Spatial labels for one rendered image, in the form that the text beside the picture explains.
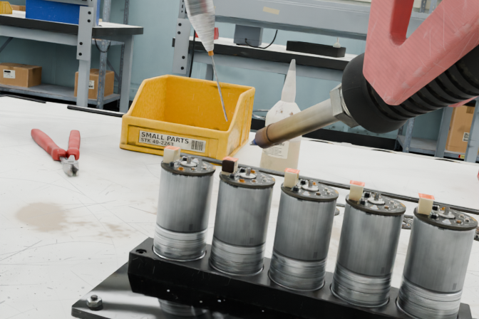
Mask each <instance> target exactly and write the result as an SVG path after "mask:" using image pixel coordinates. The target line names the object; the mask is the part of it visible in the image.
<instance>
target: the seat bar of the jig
mask: <svg viewBox="0 0 479 319"><path fill-rule="evenodd" d="M153 242H154V238H151V237H148V238H147V239H145V240H144V241H143V242H141V243H140V244H139V245H137V246H136V247H135V248H134V249H132V250H131V251H129V255H128V271H127V272H128V273H131V274H135V275H138V276H143V277H146V278H151V279H155V280H158V281H162V282H166V283H171V284H174V285H177V286H182V287H186V288H191V289H194V290H197V291H202V292H205V293H210V294H213V295H216V296H222V297H225V298H230V299H233V300H238V301H241V302H244V303H249V304H252V305H258V306H261V307H264V308H269V309H272V310H278V311H280V312H283V313H288V314H292V315H297V316H300V317H303V318H308V319H415V318H412V317H410V316H408V315H406V314H405V313H403V312H402V311H401V310H400V309H399V308H398V307H397V305H396V301H397V297H398V291H399V288H396V287H392V286H391V289H390V293H389V297H388V304H386V305H385V306H382V307H378V308H367V307H361V306H357V305H352V304H350V303H347V302H345V301H343V300H341V299H339V298H337V297H336V296H335V295H334V294H333V293H332V292H331V283H332V279H333V275H334V273H332V272H328V271H326V273H325V277H324V285H323V288H321V289H319V290H317V291H294V290H290V289H287V288H283V287H281V286H278V285H277V284H276V283H274V282H272V281H271V280H270V279H269V277H268V276H269V267H270V261H271V258H267V257H264V263H263V269H262V272H261V273H258V274H256V275H253V276H233V275H229V274H226V273H222V272H219V271H217V270H215V269H214V268H213V267H211V266H210V264H209V262H210V252H211V244H206V251H205V256H204V257H203V258H201V259H199V260H196V261H171V260H168V259H165V258H161V257H159V256H157V255H156V254H155V253H154V252H153ZM457 319H473V318H472V314H471V310H470V306H469V304H467V303H460V306H459V310H458V316H457Z"/></svg>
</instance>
